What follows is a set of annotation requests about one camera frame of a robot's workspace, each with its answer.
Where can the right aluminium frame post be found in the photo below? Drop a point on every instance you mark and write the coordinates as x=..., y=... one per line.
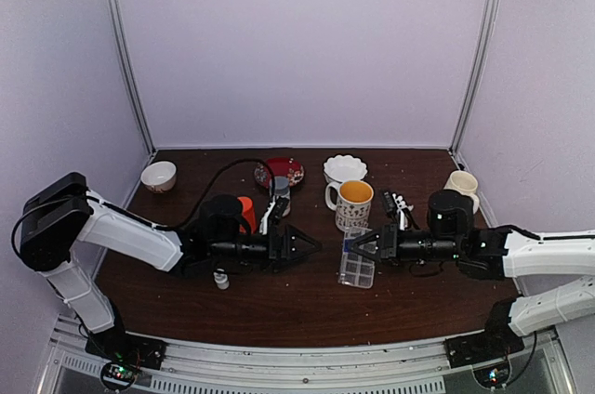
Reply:
x=488, y=23

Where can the front aluminium rail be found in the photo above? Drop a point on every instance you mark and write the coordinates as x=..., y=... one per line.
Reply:
x=420, y=366

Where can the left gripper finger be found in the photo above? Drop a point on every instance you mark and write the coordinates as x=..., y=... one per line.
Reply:
x=296, y=238
x=294, y=258

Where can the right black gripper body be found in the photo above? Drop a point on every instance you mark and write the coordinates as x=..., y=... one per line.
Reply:
x=390, y=242

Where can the cream ribbed mug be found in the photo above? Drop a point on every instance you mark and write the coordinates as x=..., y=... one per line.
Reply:
x=466, y=184

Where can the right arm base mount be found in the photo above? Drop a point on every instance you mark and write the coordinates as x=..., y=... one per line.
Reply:
x=467, y=350

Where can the red patterned plate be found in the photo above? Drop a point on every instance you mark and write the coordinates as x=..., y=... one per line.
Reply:
x=287, y=167

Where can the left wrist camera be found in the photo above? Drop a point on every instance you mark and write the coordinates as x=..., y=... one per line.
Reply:
x=273, y=214

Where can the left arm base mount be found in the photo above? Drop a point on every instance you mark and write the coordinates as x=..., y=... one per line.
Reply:
x=131, y=350

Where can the white scalloped bowl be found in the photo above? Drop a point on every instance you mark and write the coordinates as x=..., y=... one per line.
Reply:
x=341, y=168

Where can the aluminium frame post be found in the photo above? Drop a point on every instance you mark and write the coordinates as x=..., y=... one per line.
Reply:
x=488, y=23
x=127, y=71

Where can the small white bowl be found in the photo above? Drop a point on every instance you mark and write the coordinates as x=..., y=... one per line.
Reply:
x=159, y=177

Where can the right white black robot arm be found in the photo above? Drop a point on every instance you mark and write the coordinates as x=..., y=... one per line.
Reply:
x=503, y=252

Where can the orange pill bottle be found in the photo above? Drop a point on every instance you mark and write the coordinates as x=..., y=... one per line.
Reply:
x=248, y=212

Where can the patterned mug yellow inside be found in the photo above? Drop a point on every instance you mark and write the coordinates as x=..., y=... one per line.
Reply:
x=351, y=201

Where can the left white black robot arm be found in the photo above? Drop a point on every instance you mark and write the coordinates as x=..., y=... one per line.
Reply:
x=69, y=212

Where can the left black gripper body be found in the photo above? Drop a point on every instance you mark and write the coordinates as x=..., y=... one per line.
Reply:
x=273, y=256

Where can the grey lid pill bottle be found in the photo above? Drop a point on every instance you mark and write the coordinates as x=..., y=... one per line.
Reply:
x=282, y=190

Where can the small white bottle left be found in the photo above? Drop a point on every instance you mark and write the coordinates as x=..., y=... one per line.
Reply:
x=221, y=280

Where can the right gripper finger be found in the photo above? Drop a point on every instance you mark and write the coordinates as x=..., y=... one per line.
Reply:
x=367, y=251
x=365, y=239

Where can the left aluminium frame post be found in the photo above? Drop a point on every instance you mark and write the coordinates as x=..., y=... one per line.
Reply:
x=127, y=71

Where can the clear plastic pill organizer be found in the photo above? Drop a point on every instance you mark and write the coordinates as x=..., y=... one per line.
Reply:
x=355, y=270

